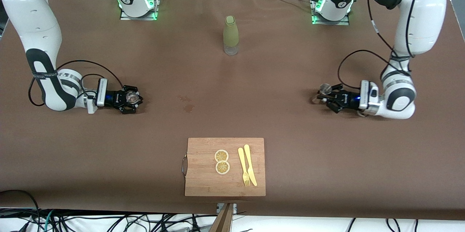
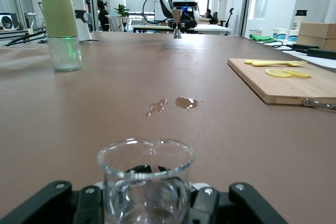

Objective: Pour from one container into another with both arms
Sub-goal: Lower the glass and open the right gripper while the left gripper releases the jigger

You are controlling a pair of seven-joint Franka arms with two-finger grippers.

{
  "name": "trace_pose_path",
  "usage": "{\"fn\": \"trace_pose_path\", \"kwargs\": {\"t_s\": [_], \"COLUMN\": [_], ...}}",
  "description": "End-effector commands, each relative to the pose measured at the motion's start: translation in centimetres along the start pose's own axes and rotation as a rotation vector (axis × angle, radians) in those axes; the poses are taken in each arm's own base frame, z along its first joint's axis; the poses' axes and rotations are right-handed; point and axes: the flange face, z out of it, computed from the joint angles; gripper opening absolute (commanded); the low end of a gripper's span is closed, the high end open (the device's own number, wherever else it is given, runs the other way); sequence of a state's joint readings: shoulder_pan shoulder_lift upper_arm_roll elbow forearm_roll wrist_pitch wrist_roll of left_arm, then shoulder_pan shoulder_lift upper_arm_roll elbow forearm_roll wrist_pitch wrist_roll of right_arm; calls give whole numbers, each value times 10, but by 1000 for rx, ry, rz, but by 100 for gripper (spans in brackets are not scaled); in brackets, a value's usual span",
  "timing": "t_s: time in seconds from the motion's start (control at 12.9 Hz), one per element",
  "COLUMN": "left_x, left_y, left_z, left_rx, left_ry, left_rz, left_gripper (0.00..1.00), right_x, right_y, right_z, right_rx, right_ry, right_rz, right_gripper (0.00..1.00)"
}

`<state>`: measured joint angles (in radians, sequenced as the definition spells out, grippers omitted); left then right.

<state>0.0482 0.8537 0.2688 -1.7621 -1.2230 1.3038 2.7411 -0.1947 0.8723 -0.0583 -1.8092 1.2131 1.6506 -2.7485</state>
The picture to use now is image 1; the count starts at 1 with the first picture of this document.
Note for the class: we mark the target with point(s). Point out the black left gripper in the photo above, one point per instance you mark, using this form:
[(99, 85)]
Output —
[(346, 99)]

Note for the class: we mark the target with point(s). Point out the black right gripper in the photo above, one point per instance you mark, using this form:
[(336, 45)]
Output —
[(114, 97)]

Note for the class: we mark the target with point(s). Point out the clear glass shaker cup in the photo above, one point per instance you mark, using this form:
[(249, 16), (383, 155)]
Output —
[(133, 97)]

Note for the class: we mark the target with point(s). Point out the metal jigger measuring cup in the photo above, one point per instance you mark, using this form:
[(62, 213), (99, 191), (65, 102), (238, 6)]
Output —
[(324, 88)]

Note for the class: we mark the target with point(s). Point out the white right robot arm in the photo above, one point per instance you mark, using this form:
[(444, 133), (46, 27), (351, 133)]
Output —
[(32, 17)]

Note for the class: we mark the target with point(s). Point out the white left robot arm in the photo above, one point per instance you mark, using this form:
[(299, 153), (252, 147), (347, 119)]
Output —
[(421, 17)]

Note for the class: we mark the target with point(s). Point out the brown table cover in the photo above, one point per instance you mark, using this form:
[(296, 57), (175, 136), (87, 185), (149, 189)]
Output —
[(290, 116)]

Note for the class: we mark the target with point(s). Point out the lemon slice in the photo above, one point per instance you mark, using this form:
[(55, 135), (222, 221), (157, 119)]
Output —
[(221, 155), (222, 167)]

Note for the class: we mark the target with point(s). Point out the yellow plastic knife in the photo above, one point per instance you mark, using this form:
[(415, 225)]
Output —
[(250, 166)]

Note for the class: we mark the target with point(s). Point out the yellow plastic fork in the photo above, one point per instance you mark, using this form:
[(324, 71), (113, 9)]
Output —
[(242, 163)]

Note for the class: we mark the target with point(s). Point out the green sleeved glass bottle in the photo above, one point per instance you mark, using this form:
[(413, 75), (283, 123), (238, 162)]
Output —
[(230, 34)]

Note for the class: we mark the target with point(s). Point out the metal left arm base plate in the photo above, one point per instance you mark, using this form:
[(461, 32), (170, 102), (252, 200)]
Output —
[(316, 19)]

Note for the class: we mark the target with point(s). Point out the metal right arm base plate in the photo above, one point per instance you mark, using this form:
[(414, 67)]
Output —
[(154, 7)]

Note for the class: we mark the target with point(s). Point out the metal table edge bracket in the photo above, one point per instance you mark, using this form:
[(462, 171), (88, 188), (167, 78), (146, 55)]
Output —
[(234, 207)]

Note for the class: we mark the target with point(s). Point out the wooden post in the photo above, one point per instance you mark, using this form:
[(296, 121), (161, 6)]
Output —
[(222, 221)]

